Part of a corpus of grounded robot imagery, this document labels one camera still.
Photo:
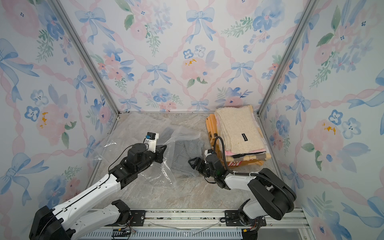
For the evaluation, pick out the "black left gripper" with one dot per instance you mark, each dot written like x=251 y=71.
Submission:
x=160 y=152

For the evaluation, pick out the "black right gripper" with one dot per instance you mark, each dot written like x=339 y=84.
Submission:
x=199 y=166

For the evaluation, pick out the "grey fleece blanket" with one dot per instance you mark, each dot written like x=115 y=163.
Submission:
x=183 y=144

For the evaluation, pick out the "orange cartoon print blanket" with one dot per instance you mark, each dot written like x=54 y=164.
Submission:
x=211 y=125

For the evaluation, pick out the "clear plastic vacuum bag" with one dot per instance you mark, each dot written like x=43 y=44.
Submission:
x=133 y=130

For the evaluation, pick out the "cream fleece blanket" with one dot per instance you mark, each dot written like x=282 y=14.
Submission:
x=240 y=129

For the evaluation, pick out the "yellow grey checked blanket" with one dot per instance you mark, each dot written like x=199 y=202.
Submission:
x=257 y=159

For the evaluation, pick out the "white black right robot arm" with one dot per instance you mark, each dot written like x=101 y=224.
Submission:
x=274 y=198

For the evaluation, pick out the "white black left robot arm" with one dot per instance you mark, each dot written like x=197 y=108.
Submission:
x=46 y=226

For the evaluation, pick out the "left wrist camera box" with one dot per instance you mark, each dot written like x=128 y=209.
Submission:
x=151 y=141

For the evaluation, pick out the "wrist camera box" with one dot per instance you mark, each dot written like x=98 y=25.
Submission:
x=151 y=141
x=208 y=152

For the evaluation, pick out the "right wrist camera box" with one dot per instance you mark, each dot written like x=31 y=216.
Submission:
x=208 y=152

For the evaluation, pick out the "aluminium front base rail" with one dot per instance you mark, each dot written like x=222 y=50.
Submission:
x=183 y=223

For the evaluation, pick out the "left rear aluminium corner post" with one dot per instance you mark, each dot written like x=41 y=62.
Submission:
x=81 y=49

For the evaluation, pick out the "aluminium corner post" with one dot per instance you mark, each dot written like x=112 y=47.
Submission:
x=291 y=47
x=81 y=49

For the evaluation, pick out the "right rear aluminium corner post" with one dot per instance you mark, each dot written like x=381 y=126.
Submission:
x=291 y=47

